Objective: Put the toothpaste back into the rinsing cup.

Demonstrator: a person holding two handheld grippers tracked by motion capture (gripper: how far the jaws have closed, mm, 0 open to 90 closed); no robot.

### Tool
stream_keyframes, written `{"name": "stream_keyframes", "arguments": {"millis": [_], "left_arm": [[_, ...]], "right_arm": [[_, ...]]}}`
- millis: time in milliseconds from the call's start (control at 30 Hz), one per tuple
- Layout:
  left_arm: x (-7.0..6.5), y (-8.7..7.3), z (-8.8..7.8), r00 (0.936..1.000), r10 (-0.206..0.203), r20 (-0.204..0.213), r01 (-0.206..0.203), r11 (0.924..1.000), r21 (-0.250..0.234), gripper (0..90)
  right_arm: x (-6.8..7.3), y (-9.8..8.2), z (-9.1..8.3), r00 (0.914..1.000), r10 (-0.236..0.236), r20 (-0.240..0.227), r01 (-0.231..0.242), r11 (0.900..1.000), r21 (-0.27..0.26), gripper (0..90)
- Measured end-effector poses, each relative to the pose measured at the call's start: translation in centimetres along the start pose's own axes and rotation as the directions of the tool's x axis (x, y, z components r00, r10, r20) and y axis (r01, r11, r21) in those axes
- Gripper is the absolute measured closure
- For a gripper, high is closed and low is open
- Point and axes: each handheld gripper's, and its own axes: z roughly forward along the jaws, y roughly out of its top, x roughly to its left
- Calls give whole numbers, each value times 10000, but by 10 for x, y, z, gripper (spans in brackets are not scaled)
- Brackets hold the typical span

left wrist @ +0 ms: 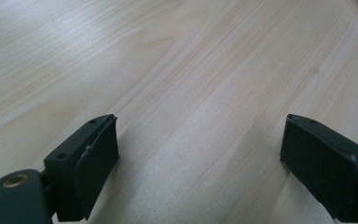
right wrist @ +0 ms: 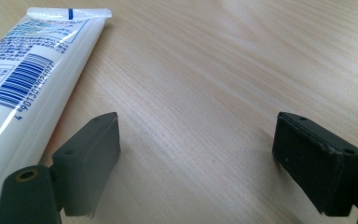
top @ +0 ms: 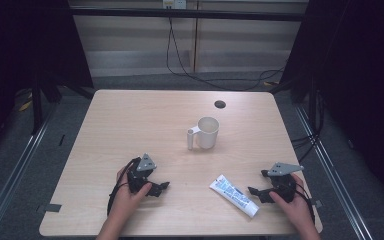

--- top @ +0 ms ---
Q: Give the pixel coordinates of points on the white wall socket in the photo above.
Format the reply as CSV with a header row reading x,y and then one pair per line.
x,y
174,3

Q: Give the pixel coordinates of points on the metal floor rail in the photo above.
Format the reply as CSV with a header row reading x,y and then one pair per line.
x,y
11,180
333,180

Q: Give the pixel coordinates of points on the grey tape piece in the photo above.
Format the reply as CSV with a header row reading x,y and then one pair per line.
x,y
49,208
317,203

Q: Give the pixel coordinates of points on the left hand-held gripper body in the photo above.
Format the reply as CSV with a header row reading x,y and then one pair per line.
x,y
139,176

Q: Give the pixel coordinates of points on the person's right hand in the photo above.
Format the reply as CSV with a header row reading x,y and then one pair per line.
x,y
291,206

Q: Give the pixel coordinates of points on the black curtain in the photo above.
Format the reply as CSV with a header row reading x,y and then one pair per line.
x,y
20,50
363,83

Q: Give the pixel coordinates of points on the yellow object on floor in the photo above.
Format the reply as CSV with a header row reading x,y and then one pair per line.
x,y
25,105

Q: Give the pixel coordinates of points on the black horizontal frame bar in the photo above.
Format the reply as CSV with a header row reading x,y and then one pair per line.
x,y
180,14

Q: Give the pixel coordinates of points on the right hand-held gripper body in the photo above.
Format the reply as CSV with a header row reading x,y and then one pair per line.
x,y
281,181

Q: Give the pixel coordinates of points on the white and blue toothpaste tube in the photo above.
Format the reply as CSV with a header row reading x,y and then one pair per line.
x,y
235,196

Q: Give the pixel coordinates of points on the person's left hand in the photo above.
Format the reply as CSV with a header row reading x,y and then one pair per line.
x,y
126,200

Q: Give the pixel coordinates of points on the dark round table grommet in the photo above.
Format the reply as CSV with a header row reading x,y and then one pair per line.
x,y
220,104

